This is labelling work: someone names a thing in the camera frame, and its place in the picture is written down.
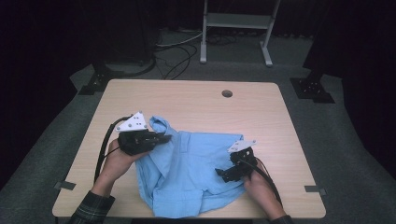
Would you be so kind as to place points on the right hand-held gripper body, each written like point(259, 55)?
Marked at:
point(244, 161)

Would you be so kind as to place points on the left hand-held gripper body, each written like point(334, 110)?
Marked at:
point(137, 141)

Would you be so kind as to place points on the light blue button-up shirt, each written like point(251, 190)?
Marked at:
point(193, 168)

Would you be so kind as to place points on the person's left hand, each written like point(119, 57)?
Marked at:
point(116, 168)

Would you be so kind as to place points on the person's right hand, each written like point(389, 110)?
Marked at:
point(263, 193)

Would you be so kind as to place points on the black round stand base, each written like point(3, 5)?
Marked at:
point(140, 70)

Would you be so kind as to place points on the grey tape strip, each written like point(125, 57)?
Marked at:
point(65, 185)
point(315, 189)

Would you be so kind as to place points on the dark curtain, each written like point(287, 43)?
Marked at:
point(358, 37)
point(62, 28)

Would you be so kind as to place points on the white metal stand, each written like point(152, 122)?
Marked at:
point(236, 20)

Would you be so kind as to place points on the black stand base plate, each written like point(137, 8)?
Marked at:
point(311, 88)
point(99, 81)

